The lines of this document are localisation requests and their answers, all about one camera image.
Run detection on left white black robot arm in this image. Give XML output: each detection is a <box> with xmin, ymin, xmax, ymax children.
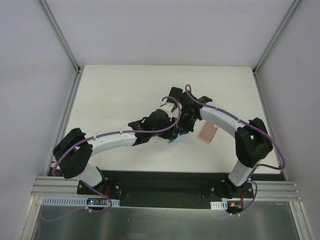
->
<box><xmin>52</xmin><ymin>103</ymin><xmax>177</xmax><ymax>195</ymax></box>

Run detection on light blue phone case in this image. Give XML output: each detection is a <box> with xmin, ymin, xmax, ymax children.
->
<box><xmin>168</xmin><ymin>132</ymin><xmax>181</xmax><ymax>145</ymax></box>

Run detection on metal front sheet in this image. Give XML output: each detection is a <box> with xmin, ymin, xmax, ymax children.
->
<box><xmin>17</xmin><ymin>195</ymin><xmax>314</xmax><ymax>240</ymax></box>

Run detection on pink phone case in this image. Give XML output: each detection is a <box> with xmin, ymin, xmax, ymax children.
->
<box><xmin>197</xmin><ymin>121</ymin><xmax>219</xmax><ymax>144</ymax></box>

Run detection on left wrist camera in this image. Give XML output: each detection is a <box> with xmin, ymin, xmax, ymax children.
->
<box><xmin>158</xmin><ymin>100</ymin><xmax>178</xmax><ymax>119</ymax></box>

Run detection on aluminium frame post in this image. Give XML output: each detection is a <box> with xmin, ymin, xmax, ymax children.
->
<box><xmin>251</xmin><ymin>0</ymin><xmax>303</xmax><ymax>76</ymax></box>
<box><xmin>37</xmin><ymin>0</ymin><xmax>85</xmax><ymax>75</ymax></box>

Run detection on right white cable duct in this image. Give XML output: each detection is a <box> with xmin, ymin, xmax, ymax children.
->
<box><xmin>210</xmin><ymin>201</ymin><xmax>228</xmax><ymax>211</ymax></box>

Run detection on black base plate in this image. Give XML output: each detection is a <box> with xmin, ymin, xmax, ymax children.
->
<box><xmin>76</xmin><ymin>170</ymin><xmax>254</xmax><ymax>209</ymax></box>

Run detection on left aluminium frame post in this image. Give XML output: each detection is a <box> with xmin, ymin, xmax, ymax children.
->
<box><xmin>37</xmin><ymin>0</ymin><xmax>85</xmax><ymax>75</ymax></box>

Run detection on white cable duct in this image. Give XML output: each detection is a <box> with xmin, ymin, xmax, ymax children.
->
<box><xmin>210</xmin><ymin>201</ymin><xmax>228</xmax><ymax>211</ymax></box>
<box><xmin>42</xmin><ymin>196</ymin><xmax>120</xmax><ymax>208</ymax></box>

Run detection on right aluminium frame post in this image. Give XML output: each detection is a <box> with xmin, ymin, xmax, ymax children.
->
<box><xmin>251</xmin><ymin>0</ymin><xmax>303</xmax><ymax>76</ymax></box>

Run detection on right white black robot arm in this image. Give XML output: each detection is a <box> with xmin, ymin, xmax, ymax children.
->
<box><xmin>178</xmin><ymin>91</ymin><xmax>273</xmax><ymax>199</ymax></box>

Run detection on left white cable duct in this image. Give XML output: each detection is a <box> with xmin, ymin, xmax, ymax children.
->
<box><xmin>42</xmin><ymin>196</ymin><xmax>120</xmax><ymax>208</ymax></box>

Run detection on black smartphone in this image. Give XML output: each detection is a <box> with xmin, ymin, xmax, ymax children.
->
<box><xmin>168</xmin><ymin>87</ymin><xmax>183</xmax><ymax>100</ymax></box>

